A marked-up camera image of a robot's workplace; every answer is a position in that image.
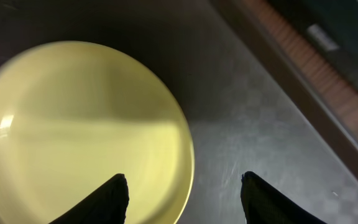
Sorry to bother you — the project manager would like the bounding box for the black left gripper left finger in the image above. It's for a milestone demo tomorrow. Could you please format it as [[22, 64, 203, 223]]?
[[50, 174, 129, 224]]

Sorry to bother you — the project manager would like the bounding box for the dark brown serving tray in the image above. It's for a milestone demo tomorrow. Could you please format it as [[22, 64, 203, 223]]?
[[0, 1, 358, 223]]

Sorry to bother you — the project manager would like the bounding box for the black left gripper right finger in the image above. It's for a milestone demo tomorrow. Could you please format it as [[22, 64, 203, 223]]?
[[241, 171, 325, 224]]

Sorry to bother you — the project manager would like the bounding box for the yellow round plate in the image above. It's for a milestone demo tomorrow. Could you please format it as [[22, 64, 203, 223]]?
[[0, 41, 195, 223]]

